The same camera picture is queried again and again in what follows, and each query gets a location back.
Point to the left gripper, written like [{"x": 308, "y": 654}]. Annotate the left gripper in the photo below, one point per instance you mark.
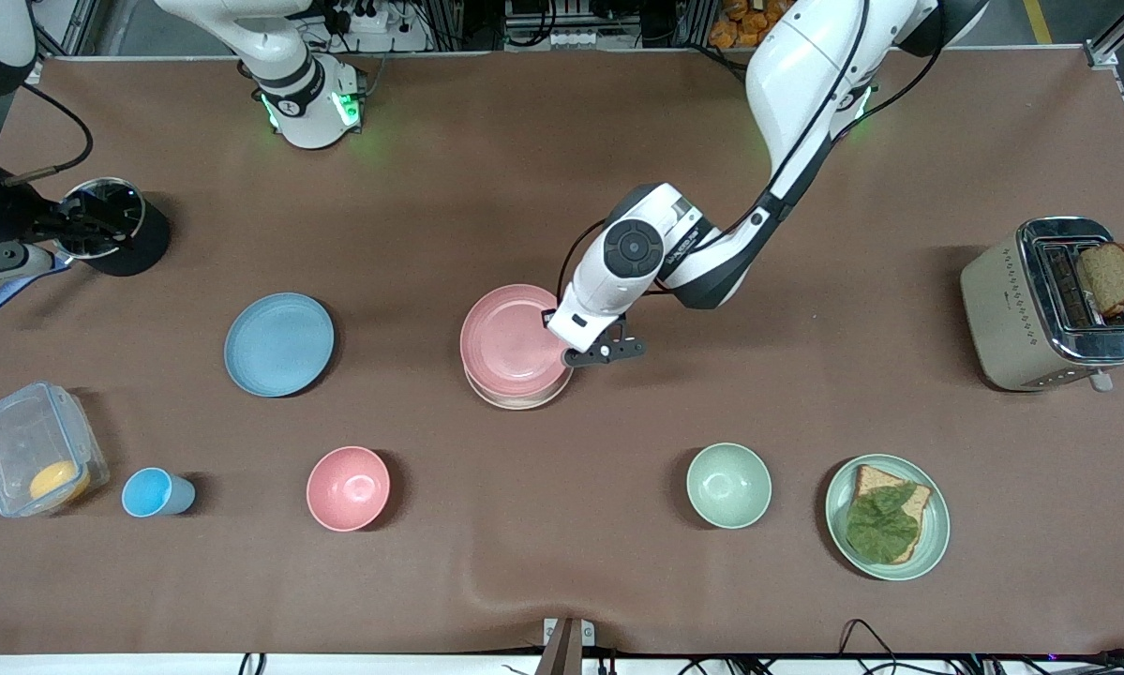
[{"x": 547, "y": 316}]

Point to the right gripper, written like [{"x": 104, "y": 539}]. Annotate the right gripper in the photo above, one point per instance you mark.
[{"x": 10, "y": 208}]

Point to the pink plate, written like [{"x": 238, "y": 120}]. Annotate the pink plate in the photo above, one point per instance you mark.
[{"x": 510, "y": 342}]

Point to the blue plate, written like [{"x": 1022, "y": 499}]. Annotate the blue plate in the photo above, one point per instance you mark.
[{"x": 278, "y": 345}]

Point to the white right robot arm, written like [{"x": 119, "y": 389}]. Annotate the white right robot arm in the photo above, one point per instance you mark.
[{"x": 304, "y": 112}]

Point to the beige plate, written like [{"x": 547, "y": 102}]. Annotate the beige plate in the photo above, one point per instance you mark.
[{"x": 524, "y": 402}]

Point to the brown table cover mat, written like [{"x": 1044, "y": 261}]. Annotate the brown table cover mat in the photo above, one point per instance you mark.
[{"x": 618, "y": 187}]

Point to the green bowl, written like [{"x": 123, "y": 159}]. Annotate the green bowl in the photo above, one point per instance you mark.
[{"x": 728, "y": 486}]

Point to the clear plastic lidded container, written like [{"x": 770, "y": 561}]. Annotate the clear plastic lidded container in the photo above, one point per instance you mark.
[{"x": 27, "y": 441}]

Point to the yellow round food piece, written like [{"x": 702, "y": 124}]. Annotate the yellow round food piece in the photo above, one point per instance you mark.
[{"x": 55, "y": 480}]

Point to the blue cup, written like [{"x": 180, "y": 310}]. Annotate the blue cup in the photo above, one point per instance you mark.
[{"x": 149, "y": 492}]

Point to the toast slice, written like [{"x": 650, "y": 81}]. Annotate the toast slice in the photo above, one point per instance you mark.
[{"x": 871, "y": 480}]

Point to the pink bowl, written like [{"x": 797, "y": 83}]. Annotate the pink bowl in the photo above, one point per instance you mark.
[{"x": 348, "y": 487}]

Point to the white connector block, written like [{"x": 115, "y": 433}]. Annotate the white connector block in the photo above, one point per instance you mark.
[{"x": 573, "y": 38}]

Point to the green lettuce leaf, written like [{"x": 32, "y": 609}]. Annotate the green lettuce leaf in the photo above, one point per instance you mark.
[{"x": 880, "y": 530}]

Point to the bag of orange snacks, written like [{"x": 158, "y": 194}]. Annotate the bag of orange snacks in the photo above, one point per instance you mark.
[{"x": 735, "y": 28}]

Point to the green plate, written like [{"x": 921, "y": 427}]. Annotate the green plate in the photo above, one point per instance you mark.
[{"x": 936, "y": 525}]

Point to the beige chrome toaster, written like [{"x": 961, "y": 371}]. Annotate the beige chrome toaster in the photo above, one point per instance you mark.
[{"x": 1002, "y": 319}]

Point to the white power strip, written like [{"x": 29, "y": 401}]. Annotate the white power strip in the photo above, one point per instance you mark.
[{"x": 369, "y": 21}]

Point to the brown bread slice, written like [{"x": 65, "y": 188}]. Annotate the brown bread slice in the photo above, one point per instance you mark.
[{"x": 1110, "y": 277}]

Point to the metal mounting bracket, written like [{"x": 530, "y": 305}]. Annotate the metal mounting bracket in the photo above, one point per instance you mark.
[{"x": 566, "y": 647}]

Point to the aluminium frame profile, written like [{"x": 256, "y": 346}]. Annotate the aluminium frame profile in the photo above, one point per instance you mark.
[{"x": 1110, "y": 42}]

